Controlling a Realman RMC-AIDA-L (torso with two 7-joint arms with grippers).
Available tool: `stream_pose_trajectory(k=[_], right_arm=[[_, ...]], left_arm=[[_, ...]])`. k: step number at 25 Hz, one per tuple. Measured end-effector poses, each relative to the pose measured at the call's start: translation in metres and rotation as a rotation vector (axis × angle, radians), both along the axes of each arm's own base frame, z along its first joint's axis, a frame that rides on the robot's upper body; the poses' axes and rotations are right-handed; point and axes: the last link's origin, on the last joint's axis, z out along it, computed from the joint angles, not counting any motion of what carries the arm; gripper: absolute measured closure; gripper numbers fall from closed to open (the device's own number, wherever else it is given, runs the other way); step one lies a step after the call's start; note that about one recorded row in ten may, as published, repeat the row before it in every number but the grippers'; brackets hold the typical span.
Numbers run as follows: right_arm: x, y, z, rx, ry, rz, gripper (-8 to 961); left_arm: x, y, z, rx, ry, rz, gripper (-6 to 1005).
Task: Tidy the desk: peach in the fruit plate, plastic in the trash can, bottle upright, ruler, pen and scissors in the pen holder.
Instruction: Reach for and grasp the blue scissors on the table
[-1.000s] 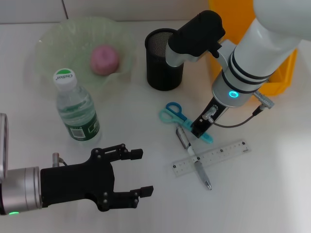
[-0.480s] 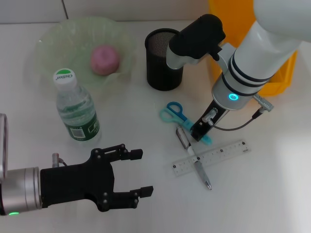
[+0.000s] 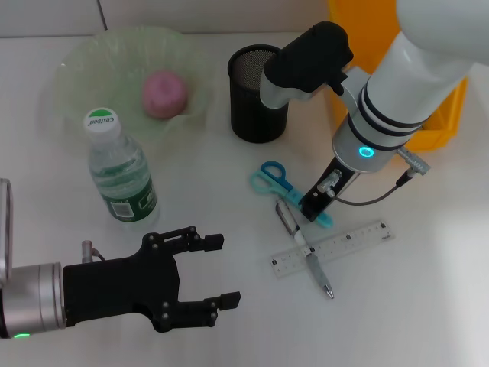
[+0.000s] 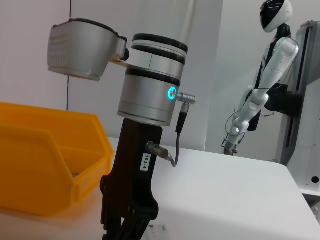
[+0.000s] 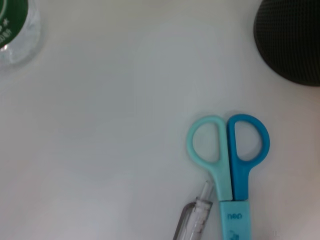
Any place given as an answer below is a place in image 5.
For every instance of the blue teal sheathed scissors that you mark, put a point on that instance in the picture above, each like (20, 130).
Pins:
(237, 175)

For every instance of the clear green-label water bottle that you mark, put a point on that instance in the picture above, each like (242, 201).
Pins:
(15, 25)

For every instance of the clear grey ballpoint pen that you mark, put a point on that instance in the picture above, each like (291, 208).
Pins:
(195, 220)

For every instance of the black mesh pen holder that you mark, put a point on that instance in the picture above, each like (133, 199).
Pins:
(287, 37)

